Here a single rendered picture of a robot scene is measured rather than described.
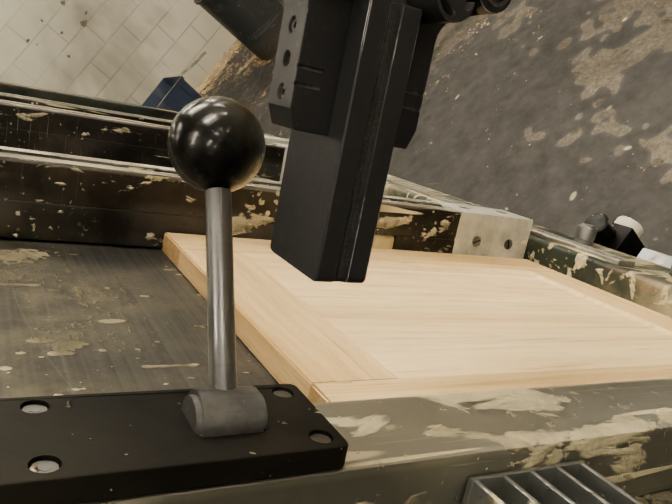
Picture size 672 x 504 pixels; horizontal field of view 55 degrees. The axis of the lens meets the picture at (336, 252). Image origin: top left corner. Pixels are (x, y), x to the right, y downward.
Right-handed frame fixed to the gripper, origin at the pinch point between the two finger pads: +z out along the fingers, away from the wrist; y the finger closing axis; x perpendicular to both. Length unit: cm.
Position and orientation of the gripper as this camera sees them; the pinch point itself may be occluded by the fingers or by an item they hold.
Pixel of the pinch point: (339, 141)
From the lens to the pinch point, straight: 17.3
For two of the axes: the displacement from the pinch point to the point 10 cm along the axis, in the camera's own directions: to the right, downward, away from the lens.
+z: -1.9, 9.6, 2.2
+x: -4.7, -2.9, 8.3
